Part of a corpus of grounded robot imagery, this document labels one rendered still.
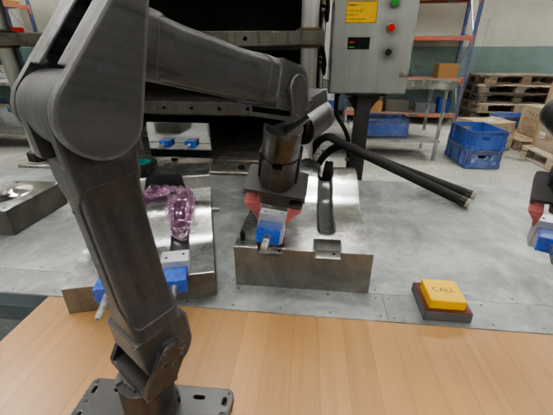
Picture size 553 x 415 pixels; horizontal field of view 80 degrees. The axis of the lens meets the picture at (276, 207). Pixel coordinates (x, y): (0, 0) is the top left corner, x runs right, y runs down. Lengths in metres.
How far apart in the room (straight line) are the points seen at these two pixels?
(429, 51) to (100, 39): 7.22
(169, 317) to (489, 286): 0.62
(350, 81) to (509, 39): 6.50
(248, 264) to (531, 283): 0.57
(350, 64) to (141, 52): 1.16
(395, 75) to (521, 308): 0.95
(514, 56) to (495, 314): 7.27
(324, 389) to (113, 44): 0.47
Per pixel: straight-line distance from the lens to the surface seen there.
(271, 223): 0.59
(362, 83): 1.41
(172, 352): 0.42
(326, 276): 0.65
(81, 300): 0.69
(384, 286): 0.71
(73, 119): 0.27
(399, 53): 1.42
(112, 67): 0.28
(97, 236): 0.32
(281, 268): 0.64
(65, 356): 0.64
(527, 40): 7.90
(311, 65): 1.26
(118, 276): 0.35
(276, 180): 0.51
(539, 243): 0.71
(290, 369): 0.54
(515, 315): 0.75
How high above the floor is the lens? 1.22
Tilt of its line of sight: 25 degrees down
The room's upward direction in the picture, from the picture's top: straight up
